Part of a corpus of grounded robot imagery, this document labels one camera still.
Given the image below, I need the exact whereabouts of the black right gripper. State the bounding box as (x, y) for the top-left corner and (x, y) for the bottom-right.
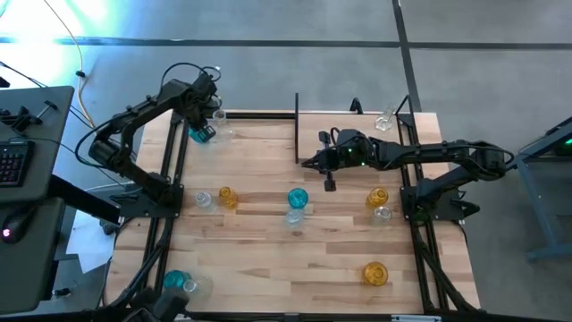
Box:
(301, 129), (370, 174)

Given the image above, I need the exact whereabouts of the black left camera cable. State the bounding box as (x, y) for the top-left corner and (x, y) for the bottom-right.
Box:
(158, 61), (223, 97)

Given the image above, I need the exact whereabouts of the yellow textured glass vase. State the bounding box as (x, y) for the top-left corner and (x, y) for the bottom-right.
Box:
(217, 185), (240, 210)

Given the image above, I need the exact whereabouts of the blue-grey table frame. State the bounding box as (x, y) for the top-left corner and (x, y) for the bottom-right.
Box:
(507, 116), (572, 263)

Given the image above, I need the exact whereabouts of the clear ribbed glass bottle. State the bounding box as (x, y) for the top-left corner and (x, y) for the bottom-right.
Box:
(194, 191), (219, 215)

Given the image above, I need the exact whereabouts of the teal ribbed glass vase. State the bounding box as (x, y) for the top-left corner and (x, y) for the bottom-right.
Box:
(287, 187), (310, 210)

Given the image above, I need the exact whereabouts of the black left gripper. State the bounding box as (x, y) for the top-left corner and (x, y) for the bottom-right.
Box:
(186, 79), (221, 133)

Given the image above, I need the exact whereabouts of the white paper sheet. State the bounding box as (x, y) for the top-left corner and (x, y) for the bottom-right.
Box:
(65, 208), (118, 275)

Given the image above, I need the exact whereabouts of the black desk clamp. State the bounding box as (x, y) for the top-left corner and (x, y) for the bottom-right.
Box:
(0, 100), (59, 133)

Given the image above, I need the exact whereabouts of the black camera cable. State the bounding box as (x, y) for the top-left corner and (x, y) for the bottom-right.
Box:
(158, 61), (223, 97)
(317, 126), (341, 151)

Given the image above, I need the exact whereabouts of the teal diamond-textured glass vase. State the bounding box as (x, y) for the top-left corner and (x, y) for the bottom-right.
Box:
(188, 124), (218, 145)

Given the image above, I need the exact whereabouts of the black keyboard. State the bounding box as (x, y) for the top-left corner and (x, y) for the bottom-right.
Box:
(0, 140), (36, 188)

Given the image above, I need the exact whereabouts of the clear fluted glass carafe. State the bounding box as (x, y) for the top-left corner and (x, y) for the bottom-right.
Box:
(374, 103), (398, 132)

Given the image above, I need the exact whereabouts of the yellow ribbed glass vase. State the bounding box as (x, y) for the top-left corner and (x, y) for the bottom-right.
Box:
(366, 186), (390, 209)

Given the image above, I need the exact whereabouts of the black aluminium table frame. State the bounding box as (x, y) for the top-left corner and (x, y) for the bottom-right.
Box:
(105, 109), (479, 322)

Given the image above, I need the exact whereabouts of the clear smooth glass carafe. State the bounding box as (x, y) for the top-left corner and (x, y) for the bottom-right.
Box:
(210, 108), (236, 143)

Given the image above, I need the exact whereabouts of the clear ribbed glass vase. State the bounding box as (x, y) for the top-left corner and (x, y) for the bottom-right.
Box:
(371, 205), (394, 227)

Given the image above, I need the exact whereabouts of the black right camera cable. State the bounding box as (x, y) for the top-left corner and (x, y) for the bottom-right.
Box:
(317, 126), (341, 151)

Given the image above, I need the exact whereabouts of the black floor cable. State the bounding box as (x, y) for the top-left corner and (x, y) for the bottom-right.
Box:
(66, 106), (105, 143)
(0, 60), (46, 89)

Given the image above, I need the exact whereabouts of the black shelf side panel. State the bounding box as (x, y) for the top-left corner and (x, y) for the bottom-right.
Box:
(294, 92), (300, 165)

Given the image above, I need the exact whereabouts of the dark grey desk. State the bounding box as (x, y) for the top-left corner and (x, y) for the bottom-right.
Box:
(0, 85), (122, 314)

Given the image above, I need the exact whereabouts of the pale blue ribbed square vase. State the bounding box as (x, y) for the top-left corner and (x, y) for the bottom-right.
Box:
(284, 208), (307, 229)

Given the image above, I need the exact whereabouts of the black device green light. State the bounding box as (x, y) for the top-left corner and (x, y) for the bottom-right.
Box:
(552, 133), (572, 157)

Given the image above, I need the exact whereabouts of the yellow cable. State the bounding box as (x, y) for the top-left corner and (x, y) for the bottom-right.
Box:
(43, 0), (96, 129)

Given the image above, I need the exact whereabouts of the black computer mouse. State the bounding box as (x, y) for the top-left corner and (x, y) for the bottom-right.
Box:
(0, 206), (37, 245)

